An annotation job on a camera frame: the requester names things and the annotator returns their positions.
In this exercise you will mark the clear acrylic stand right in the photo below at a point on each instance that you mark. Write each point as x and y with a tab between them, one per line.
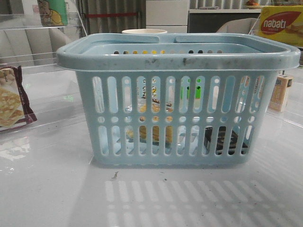
293	112

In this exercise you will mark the black tissue pack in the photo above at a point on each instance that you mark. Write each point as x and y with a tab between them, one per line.
220	142

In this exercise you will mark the bread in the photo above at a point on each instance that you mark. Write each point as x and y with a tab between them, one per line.
155	107

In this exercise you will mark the small beige carton box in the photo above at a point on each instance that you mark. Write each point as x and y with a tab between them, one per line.
280	93

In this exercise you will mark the clear acrylic shelf left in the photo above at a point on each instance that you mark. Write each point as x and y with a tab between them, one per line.
25	42

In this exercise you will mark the yellow nabati wafer box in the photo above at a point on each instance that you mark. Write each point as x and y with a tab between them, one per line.
282	23

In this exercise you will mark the green cartoon snack package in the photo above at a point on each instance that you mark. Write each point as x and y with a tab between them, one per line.
52	12

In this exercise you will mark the brown cracker snack package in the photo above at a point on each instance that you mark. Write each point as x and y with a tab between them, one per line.
15	110

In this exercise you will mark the light blue plastic basket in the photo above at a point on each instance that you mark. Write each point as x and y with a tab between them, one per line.
211	79

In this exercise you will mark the white paper cup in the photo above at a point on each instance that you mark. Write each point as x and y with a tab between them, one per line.
144	31

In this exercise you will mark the white drawer cabinet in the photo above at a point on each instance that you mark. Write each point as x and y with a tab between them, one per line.
169	15

